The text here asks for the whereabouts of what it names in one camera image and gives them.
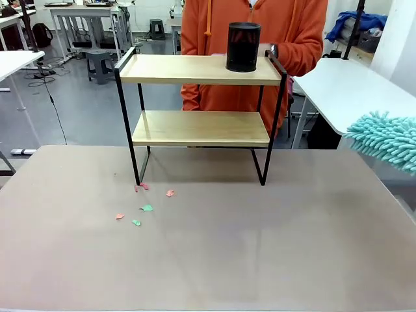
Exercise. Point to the teal chenille duster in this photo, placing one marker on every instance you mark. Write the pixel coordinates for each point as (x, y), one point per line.
(386, 139)

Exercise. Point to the white desk with pole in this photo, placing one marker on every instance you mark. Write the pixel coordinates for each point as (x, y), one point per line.
(16, 61)

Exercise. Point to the person's left forearm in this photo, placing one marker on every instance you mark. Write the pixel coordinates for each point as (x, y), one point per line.
(300, 55)

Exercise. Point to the two-tier wooden metal shelf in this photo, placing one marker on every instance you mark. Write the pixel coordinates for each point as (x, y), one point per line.
(195, 76)

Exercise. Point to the white side table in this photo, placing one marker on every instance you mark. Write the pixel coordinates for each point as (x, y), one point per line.
(351, 87)

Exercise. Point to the black wristwatch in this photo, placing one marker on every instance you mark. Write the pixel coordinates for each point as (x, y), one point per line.
(273, 49)

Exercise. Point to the grey storage crate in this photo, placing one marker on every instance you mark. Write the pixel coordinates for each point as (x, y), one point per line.
(369, 40)

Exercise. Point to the grey plastic stool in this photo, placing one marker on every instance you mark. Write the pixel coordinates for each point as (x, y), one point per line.
(99, 65)

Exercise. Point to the blue cloth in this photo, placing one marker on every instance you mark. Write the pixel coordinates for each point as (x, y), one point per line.
(354, 22)

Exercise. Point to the person in orange hoodie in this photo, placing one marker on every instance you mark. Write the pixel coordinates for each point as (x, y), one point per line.
(279, 22)

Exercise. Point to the black mesh pen holder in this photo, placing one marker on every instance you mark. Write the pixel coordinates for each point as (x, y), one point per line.
(243, 48)

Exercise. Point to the black backpack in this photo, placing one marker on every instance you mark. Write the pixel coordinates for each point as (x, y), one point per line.
(42, 34)

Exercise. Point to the white power strip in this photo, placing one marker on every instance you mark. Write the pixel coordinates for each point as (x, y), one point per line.
(23, 151)

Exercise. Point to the green paper scrap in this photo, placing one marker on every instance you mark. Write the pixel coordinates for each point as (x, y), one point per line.
(148, 208)
(136, 223)

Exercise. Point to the white-framed workbench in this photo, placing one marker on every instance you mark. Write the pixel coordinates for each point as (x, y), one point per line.
(84, 13)

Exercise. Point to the black stand pole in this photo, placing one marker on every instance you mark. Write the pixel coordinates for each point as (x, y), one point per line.
(354, 29)
(29, 26)

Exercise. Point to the person's left hand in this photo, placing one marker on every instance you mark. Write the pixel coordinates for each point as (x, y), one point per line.
(265, 50)

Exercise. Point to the dark plastic stool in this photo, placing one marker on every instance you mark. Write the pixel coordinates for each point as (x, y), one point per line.
(157, 29)

